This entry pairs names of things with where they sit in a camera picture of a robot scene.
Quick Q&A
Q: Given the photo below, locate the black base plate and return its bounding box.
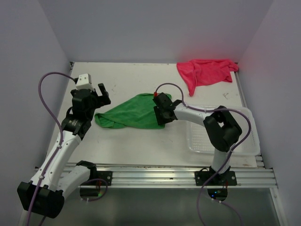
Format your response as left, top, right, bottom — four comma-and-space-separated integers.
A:
194, 170, 238, 186
89, 170, 113, 186

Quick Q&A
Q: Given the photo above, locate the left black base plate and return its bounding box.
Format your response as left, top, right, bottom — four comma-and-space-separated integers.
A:
89, 170, 113, 186

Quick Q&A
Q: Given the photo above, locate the green towel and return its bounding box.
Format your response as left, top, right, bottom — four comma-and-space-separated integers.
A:
94, 93, 165, 129

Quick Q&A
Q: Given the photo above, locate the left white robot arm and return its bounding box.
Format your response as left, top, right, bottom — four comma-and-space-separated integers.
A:
17, 83, 111, 218

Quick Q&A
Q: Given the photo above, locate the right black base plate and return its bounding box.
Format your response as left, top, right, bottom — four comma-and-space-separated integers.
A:
194, 170, 238, 186

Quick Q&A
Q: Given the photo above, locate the aluminium mounting rail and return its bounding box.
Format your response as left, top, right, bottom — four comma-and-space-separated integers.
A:
96, 164, 277, 188

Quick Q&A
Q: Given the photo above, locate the pink towel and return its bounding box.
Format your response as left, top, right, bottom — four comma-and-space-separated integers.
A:
176, 59, 239, 97

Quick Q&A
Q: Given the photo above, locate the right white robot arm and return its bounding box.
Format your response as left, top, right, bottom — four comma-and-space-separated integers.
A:
153, 93, 242, 185

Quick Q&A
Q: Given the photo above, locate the clear plastic tray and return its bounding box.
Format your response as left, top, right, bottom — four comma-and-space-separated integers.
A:
187, 106, 260, 156

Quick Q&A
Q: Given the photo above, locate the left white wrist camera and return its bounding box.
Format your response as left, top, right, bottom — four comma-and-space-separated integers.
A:
75, 73, 94, 91

